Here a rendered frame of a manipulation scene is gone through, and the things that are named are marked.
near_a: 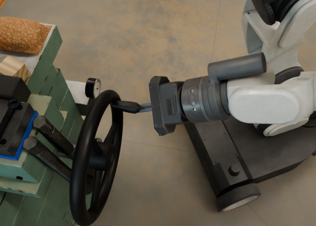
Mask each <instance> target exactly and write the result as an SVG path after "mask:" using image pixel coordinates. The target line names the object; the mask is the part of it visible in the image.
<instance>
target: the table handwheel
mask: <svg viewBox="0 0 316 226"><path fill-rule="evenodd" d="M113 101H121V99H120V96H119V95H118V93H117V92H116V91H114V90H105V91H103V92H102V93H100V94H99V95H98V96H97V97H96V99H95V100H94V101H93V103H92V104H91V106H90V108H89V110H88V112H87V114H86V117H85V119H84V122H83V124H82V127H81V130H80V133H79V137H78V140H77V143H73V142H70V143H71V144H72V145H73V147H74V149H73V152H72V153H71V154H70V155H66V154H64V153H63V152H62V151H61V150H59V152H58V155H57V157H62V158H67V159H73V162H72V168H71V178H70V191H69V199H70V209H71V214H72V217H73V219H74V221H75V222H76V223H77V224H78V225H79V226H89V225H91V224H93V223H94V222H95V221H96V220H97V218H98V217H99V216H100V214H101V212H102V210H103V208H104V206H105V204H106V201H107V199H108V196H109V193H110V191H111V187H112V184H113V180H114V177H115V173H116V169H117V165H118V161H119V154H120V148H121V141H122V133H123V111H120V110H117V109H114V108H112V103H113ZM109 104H110V106H111V113H112V126H111V128H110V130H109V132H108V134H107V136H106V138H105V140H104V142H99V141H96V139H95V135H96V132H97V129H98V126H99V123H100V121H101V118H102V116H103V114H104V112H105V110H106V108H107V107H108V105H109ZM88 168H90V169H95V175H94V184H93V192H92V198H91V204H90V208H89V209H88V210H87V208H86V181H87V171H88ZM103 171H105V172H104V175H103ZM102 175H103V178H102Z"/></svg>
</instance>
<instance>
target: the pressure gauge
mask: <svg viewBox="0 0 316 226"><path fill-rule="evenodd" d="M97 88H98V89H97ZM100 90H101V81H100V79H96V78H89V79H88V80H87V82H86V86H85V95H86V97H89V98H94V99H96V97H97V96H98V95H99V94H100Z"/></svg>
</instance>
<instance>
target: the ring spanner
mask: <svg viewBox="0 0 316 226"><path fill-rule="evenodd" d="M13 101H16V102H17V104H16V105H14V106H12V105H11V103H12V102H13ZM19 105H20V101H19V99H17V98H13V99H10V100H9V101H8V110H7V112H6V114H5V116H4V118H3V119H2V121H1V123H0V137H1V135H2V133H3V131H4V128H5V126H6V124H7V122H8V120H9V118H10V116H11V114H12V112H13V110H14V109H15V108H17V107H18V106H19Z"/></svg>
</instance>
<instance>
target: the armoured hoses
mask: <svg viewBox="0 0 316 226"><path fill-rule="evenodd" d="M32 124H33V127H34V128H35V129H37V130H39V131H40V133H42V134H43V135H44V136H45V137H46V138H47V139H48V140H49V141H51V142H52V143H53V144H54V145H55V146H56V147H57V148H59V149H60V150H61V151H62V152H63V153H64V154H66V155H70V154H71V153H72V152H73V149H74V147H73V145H72V144H71V143H70V142H69V141H68V140H67V139H66V138H65V137H64V136H63V135H62V134H61V133H60V132H59V131H58V130H57V129H56V128H55V127H54V126H53V125H52V124H51V122H50V121H49V120H48V119H47V118H46V117H44V116H41V115H39V116H37V117H36V118H35V119H34V120H33V122H32ZM95 139H96V141H99V142H102V139H101V138H95ZM23 148H24V149H25V150H27V151H29V152H30V153H31V154H32V155H34V156H35V157H36V158H37V159H39V160H40V161H42V162H43V163H44V164H45V165H47V166H48V167H49V168H51V169H52V170H53V171H55V172H56V173H57V174H58V175H60V176H61V177H63V178H64V179H65V180H67V181H68V182H69V183H70V178H71V169H70V168H69V167H68V166H67V165H66V164H65V163H64V162H63V161H61V160H60V159H59V158H58V157H57V156H56V155H55V154H54V153H52V152H51V151H50V150H49V149H48V148H47V147H46V146H44V145H43V144H42V143H41V142H40V141H39V140H38V139H37V138H36V137H33V136H31V137H28V138H26V139H25V140H24V143H23ZM94 175H95V169H90V168H88V171H87V181H86V194H87V195H88V194H91V193H92V191H93V184H94Z"/></svg>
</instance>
